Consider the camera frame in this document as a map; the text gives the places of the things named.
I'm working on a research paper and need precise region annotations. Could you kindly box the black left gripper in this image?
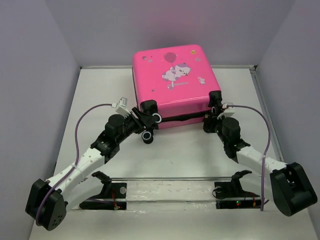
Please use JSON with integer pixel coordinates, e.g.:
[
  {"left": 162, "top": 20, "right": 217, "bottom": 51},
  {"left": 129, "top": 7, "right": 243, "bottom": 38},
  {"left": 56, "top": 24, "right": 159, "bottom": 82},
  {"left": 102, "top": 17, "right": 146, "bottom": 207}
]
[{"left": 116, "top": 107, "right": 158, "bottom": 145}]

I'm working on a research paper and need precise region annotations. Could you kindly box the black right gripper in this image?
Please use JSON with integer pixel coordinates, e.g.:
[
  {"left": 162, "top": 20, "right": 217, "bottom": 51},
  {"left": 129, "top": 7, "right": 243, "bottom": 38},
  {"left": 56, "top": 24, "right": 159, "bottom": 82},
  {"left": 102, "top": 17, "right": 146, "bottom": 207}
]
[{"left": 202, "top": 112, "right": 229, "bottom": 145}]

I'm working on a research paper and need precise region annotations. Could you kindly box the pink hard-shell suitcase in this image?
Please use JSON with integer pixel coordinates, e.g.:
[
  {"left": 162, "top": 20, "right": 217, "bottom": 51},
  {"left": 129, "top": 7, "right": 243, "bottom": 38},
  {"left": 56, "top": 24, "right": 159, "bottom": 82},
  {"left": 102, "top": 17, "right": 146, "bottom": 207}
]
[{"left": 132, "top": 44, "right": 222, "bottom": 144}]

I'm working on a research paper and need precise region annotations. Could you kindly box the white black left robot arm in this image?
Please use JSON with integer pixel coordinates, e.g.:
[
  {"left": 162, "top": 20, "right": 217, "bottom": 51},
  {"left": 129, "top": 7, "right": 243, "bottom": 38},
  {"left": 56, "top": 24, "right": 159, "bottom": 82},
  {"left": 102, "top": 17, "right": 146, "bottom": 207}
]
[{"left": 25, "top": 107, "right": 162, "bottom": 231}]

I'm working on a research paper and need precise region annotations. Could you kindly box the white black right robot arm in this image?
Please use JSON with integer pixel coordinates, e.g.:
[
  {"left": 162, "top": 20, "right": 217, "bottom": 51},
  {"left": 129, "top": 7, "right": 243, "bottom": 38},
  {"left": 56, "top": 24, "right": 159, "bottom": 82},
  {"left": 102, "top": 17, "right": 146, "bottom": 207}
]
[{"left": 203, "top": 109, "right": 318, "bottom": 217}]

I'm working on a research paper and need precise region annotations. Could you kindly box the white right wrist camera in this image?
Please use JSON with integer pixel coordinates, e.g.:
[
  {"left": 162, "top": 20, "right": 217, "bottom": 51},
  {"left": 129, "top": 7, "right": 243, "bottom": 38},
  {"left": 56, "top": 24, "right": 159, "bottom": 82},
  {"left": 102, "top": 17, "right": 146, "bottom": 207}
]
[{"left": 222, "top": 102, "right": 235, "bottom": 118}]

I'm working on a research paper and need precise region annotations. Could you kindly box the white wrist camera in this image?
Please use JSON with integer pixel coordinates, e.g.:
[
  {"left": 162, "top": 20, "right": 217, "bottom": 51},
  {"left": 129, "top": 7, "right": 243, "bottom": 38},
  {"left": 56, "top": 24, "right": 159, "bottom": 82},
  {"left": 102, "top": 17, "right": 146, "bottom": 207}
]
[
  {"left": 222, "top": 102, "right": 235, "bottom": 118},
  {"left": 111, "top": 97, "right": 130, "bottom": 118}
]

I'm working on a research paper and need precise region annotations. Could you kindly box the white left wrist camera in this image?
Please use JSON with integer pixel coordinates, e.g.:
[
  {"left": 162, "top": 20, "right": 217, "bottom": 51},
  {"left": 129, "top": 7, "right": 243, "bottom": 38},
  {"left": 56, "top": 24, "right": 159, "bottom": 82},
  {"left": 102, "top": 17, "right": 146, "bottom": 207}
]
[{"left": 111, "top": 97, "right": 130, "bottom": 118}]

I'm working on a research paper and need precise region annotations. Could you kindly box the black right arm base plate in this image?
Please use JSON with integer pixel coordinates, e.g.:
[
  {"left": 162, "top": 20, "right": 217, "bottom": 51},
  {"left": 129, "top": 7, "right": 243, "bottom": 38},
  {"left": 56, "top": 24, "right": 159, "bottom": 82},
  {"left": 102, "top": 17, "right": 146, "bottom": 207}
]
[{"left": 212, "top": 181, "right": 262, "bottom": 210}]

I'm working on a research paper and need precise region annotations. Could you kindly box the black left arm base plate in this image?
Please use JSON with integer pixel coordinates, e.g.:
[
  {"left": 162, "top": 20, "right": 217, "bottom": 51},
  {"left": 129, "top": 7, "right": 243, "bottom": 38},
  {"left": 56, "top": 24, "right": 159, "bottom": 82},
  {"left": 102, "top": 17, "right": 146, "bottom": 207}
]
[{"left": 79, "top": 182, "right": 127, "bottom": 211}]

